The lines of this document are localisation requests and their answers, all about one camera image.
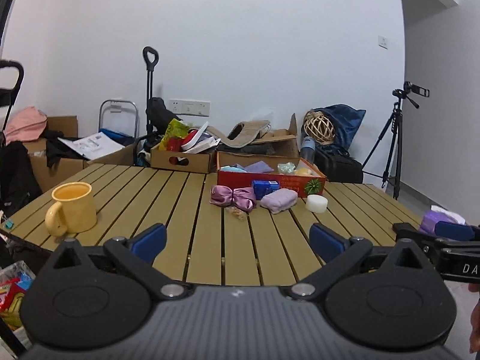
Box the white foam cylinder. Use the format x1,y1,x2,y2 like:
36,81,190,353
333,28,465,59
305,194,329,214

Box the lavender towel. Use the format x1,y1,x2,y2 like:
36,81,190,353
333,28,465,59
259,189,298,214

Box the blue tissue pack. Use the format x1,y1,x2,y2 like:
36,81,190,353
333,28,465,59
251,180,280,201

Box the pink satin bow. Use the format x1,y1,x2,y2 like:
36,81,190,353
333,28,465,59
210,185,256,212

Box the red orange cardboard box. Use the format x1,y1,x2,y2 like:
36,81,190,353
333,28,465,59
216,152,327,197

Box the purple tissue pack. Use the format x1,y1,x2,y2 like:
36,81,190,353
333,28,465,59
419,205,466,235

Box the yellow ceramic mug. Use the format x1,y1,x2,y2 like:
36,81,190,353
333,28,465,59
45,181,97,237

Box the black bag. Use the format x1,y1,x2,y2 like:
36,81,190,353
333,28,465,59
314,145,364,184

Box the yellow plush toy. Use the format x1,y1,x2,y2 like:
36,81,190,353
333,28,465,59
295,168,313,176

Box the small candy wrapper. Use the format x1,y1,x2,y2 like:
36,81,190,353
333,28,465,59
225,205,248,221

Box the blue lid water bottle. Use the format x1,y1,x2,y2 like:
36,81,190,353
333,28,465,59
299,136,316,164

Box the brown box with cutouts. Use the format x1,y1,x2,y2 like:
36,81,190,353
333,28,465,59
151,147,216,174

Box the white paper booklet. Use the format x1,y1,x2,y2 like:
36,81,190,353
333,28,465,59
58,133,124,160

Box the purple knitted cloth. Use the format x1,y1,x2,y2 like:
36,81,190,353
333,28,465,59
243,161,274,174

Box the large open cardboard box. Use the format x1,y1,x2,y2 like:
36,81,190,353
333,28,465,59
218,114,299,158

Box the light blue plush toy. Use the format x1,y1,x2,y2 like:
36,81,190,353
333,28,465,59
220,164,247,173

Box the blue velvet cushion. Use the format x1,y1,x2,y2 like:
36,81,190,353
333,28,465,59
313,104,366,157

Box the colourful snack packs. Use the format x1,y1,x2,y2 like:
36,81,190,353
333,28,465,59
0,261,36,331

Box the yellow green snack bag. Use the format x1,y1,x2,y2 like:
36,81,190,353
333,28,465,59
159,119,191,150

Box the white red board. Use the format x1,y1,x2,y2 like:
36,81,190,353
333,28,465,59
181,122,208,152

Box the woven rattan ball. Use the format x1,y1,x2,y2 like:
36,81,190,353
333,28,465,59
303,110,336,146

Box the left cardboard box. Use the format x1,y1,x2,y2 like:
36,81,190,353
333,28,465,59
22,116,134,191

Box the black cloth bundle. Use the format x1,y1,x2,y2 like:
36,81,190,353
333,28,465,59
145,97,179,133

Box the beige fuzzy mat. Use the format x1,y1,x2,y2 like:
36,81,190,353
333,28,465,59
207,120,271,149

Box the black camera tripod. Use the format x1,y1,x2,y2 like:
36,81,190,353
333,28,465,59
361,97,421,200

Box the black video camera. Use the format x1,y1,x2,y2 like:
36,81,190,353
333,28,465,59
392,81,431,99

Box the metal folding cart frame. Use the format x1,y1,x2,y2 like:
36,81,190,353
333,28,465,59
97,99,140,146

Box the white wall socket strip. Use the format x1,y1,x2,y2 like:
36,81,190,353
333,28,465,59
168,98,211,117

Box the black stroller handle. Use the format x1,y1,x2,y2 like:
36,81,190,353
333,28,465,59
1,59,24,130

